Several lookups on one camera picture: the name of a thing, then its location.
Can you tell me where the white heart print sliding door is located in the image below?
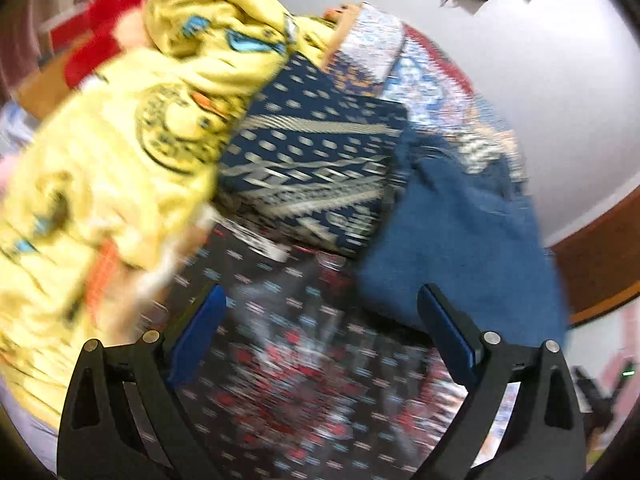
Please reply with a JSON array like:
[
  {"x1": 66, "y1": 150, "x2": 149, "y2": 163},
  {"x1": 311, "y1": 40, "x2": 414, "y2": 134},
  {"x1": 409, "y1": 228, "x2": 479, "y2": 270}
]
[{"x1": 567, "y1": 305, "x2": 640, "y2": 411}]

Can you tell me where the brown striped curtain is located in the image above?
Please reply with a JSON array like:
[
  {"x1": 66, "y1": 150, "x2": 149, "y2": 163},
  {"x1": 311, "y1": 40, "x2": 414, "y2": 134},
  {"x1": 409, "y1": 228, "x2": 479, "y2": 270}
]
[{"x1": 0, "y1": 0, "x2": 138, "y2": 98}]

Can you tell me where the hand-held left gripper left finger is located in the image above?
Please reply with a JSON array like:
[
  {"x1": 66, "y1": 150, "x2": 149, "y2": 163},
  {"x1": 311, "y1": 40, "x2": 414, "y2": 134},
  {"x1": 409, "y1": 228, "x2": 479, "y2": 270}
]
[{"x1": 56, "y1": 284, "x2": 229, "y2": 480}]

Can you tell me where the yellow cartoon print blanket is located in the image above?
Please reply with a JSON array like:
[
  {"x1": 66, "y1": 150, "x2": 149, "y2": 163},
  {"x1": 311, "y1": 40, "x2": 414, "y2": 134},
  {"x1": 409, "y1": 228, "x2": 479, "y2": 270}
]
[{"x1": 0, "y1": 0, "x2": 343, "y2": 433}]

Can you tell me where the brown cardboard box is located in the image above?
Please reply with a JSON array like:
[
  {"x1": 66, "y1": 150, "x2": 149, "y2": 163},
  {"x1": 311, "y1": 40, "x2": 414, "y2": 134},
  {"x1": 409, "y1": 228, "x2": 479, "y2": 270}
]
[{"x1": 14, "y1": 52, "x2": 88, "y2": 118}]

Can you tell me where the patchwork patterned bedspread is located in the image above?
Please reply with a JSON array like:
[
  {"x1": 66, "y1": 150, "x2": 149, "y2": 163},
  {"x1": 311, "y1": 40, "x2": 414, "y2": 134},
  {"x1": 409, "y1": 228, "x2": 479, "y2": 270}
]
[{"x1": 135, "y1": 2, "x2": 531, "y2": 480}]

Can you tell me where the blue denim jacket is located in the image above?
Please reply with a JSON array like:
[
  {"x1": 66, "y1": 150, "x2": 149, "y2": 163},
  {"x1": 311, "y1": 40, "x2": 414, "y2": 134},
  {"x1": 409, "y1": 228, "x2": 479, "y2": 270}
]
[{"x1": 356, "y1": 127, "x2": 568, "y2": 348}]

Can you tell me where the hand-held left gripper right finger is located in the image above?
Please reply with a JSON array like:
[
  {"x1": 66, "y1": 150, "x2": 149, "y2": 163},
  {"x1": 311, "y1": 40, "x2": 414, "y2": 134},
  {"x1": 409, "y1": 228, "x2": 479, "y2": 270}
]
[{"x1": 415, "y1": 282, "x2": 586, "y2": 480}]

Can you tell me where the red plush toy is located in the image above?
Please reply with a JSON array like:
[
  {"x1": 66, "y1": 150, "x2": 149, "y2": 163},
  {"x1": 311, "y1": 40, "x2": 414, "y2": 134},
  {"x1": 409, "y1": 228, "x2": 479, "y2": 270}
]
[{"x1": 64, "y1": 0, "x2": 157, "y2": 88}]

